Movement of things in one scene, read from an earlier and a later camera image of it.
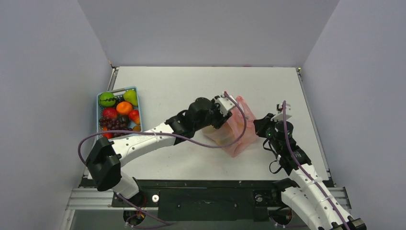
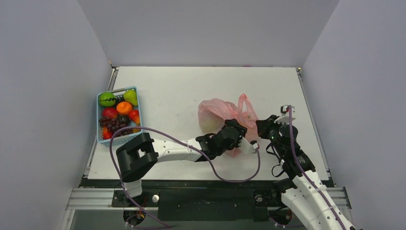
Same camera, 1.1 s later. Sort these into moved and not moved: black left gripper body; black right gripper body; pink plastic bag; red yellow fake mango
Moved: black left gripper body
Not moved: red yellow fake mango; pink plastic bag; black right gripper body
